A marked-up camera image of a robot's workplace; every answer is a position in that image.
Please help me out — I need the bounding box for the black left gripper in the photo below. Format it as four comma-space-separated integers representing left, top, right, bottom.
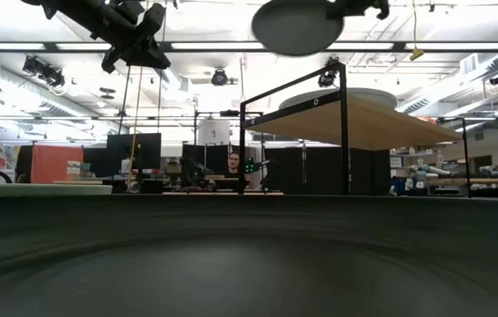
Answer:
92, 8, 172, 75

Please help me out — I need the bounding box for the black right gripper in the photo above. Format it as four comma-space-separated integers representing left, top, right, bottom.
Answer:
326, 0, 391, 21

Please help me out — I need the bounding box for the white plate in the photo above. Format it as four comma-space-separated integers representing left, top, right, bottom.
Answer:
278, 86, 399, 111

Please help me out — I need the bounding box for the pale green plate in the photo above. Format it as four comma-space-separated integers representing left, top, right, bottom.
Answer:
0, 183, 114, 197

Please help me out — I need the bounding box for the large black plate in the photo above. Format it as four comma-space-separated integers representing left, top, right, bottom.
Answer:
0, 195, 498, 317

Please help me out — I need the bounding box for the orange partition panel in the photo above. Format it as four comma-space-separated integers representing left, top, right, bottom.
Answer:
30, 144, 84, 185

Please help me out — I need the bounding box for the background wooden table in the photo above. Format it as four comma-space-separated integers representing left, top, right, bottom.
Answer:
52, 178, 106, 186

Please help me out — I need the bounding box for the person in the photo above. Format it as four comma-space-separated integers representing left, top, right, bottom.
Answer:
213, 151, 250, 190

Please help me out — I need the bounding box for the black curtain partition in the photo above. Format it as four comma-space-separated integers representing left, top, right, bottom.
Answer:
181, 143, 392, 196

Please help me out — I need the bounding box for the background robot with green lights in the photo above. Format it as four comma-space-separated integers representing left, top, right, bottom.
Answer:
244, 156, 272, 191

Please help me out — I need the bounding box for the black hanging cable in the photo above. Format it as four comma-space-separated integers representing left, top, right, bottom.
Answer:
116, 65, 132, 136

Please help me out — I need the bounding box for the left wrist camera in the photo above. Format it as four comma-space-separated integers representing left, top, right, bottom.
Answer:
132, 2, 167, 41

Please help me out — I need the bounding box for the black overhead light rail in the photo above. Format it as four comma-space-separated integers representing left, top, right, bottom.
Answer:
0, 41, 498, 55

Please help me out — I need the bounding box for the yellow hanging cord plug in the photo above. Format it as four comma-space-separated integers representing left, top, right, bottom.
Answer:
408, 0, 425, 62

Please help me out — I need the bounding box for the black frame wooden shelf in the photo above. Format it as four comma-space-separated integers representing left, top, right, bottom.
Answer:
238, 61, 472, 196

